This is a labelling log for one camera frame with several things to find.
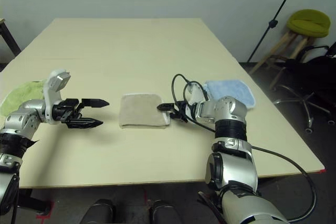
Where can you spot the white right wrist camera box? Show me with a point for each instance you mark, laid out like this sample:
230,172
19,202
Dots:
195,95

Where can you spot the dark grey robot left leg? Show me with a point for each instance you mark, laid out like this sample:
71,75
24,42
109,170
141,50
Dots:
98,212

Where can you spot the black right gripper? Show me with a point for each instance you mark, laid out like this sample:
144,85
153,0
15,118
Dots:
181,110

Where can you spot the dark grey robot right leg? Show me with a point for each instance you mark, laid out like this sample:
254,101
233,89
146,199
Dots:
165,213

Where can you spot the dark grey robot leg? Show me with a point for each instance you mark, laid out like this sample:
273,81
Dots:
98,212
165,213

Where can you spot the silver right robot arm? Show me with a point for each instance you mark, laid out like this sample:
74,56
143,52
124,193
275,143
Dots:
231,113

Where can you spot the beige towel with white trim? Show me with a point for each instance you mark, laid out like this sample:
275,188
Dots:
141,111

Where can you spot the green stool cushion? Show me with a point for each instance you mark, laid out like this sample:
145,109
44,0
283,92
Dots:
308,23

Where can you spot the black office chair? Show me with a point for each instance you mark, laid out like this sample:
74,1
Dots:
315,77

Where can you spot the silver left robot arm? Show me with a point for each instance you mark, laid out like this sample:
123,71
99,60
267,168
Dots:
21,119

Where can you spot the black tripod stand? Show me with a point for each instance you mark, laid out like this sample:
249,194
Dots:
273,23

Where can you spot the folded blue towel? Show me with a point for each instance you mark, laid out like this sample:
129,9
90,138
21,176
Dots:
231,91

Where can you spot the black table foot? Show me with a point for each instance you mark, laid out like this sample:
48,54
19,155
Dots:
34,203

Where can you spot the folded green towel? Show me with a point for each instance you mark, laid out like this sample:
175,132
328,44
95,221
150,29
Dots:
21,98

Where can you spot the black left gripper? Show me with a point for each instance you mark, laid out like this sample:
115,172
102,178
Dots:
65,110

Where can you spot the beige side table black frame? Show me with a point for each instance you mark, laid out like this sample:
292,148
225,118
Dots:
8,37

